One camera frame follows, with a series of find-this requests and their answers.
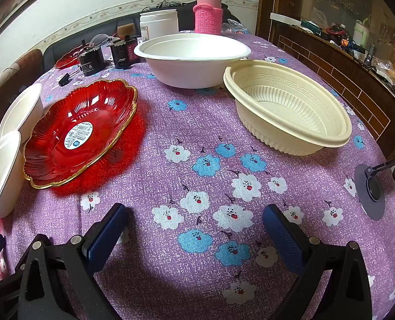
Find white plastic jar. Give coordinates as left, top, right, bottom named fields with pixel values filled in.
left=139, top=9, right=179, bottom=41

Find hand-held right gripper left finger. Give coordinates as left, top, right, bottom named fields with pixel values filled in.
left=17, top=203, right=129, bottom=320

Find purple floral tablecloth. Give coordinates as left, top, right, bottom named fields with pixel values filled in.
left=0, top=30, right=395, bottom=320

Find small white bowl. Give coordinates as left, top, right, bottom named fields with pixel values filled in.
left=0, top=83, right=44, bottom=144
left=0, top=130, right=25, bottom=221

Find brown armchair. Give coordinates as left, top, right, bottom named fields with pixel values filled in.
left=0, top=48, right=44, bottom=134

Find white box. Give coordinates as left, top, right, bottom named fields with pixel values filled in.
left=270, top=12, right=302, bottom=28

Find black and red charger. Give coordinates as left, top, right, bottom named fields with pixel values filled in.
left=110, top=36, right=141, bottom=70

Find black battery pack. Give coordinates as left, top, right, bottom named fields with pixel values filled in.
left=78, top=45, right=105, bottom=74

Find cream patterned plastic bowl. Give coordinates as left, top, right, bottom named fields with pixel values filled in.
left=223, top=59, right=353, bottom=157

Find wooden brick-pattern counter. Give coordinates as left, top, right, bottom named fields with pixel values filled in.
left=271, top=13, right=395, bottom=162

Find grey phone stand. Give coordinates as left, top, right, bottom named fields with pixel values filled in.
left=355, top=150, right=395, bottom=221

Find small red glass dish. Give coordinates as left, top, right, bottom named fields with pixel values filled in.
left=55, top=47, right=85, bottom=70

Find clear plastic bag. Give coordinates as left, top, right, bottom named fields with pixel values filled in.
left=222, top=18, right=252, bottom=36

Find large white bowl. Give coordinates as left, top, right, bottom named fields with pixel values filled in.
left=134, top=33, right=252, bottom=89

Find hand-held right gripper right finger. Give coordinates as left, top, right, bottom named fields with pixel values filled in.
left=262, top=204, right=373, bottom=320

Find black leather sofa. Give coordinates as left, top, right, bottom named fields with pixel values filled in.
left=43, top=3, right=238, bottom=70

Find deep red gold-rimmed plate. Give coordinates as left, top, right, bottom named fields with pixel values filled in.
left=23, top=78, right=138, bottom=190

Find bottle with pink knitted sleeve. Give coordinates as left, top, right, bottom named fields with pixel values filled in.
left=193, top=0, right=224, bottom=35

